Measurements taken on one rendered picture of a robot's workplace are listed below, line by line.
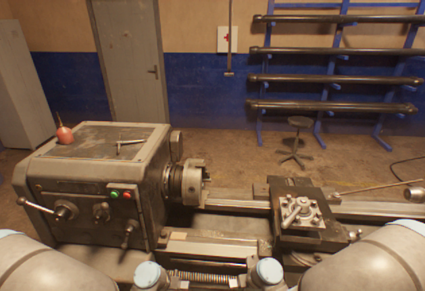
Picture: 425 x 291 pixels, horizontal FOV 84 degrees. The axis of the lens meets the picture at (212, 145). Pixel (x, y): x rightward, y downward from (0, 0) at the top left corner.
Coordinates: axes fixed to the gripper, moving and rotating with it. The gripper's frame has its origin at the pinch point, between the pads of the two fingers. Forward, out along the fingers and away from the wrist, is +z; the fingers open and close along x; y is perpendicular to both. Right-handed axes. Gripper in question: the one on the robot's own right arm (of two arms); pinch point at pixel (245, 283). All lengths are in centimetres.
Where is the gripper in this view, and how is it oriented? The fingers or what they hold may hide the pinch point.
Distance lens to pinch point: 131.6
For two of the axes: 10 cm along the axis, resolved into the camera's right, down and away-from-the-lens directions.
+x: 9.8, 0.0, 2.2
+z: -1.8, 6.1, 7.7
